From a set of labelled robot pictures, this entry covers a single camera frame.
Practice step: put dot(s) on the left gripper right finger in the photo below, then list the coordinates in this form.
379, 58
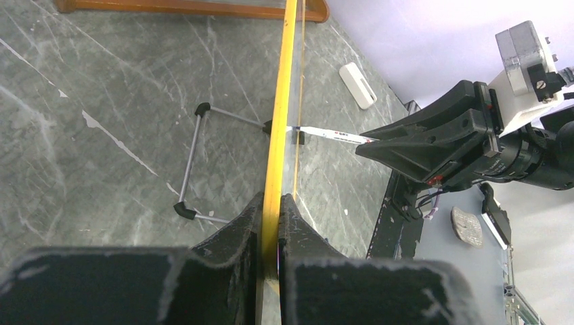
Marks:
319, 285

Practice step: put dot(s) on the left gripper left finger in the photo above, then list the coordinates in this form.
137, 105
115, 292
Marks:
215, 282

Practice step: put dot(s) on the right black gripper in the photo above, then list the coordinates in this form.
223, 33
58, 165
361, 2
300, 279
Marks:
441, 139

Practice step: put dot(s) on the white blue marker pen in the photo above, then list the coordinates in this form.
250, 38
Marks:
333, 135

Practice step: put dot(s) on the yellow framed whiteboard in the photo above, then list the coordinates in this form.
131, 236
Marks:
283, 149

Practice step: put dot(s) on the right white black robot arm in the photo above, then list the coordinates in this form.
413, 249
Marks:
529, 155

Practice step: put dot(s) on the white plastic block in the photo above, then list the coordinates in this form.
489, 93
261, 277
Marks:
357, 85

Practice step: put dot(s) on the grey round disc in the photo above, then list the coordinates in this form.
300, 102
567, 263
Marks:
467, 227

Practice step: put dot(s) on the black white flat device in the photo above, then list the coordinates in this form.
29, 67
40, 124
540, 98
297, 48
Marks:
495, 217

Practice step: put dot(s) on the orange wooden rack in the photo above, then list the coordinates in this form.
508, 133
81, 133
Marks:
266, 10

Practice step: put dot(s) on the aluminium frame rail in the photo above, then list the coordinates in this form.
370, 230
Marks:
412, 107

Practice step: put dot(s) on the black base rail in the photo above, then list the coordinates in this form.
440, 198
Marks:
394, 236

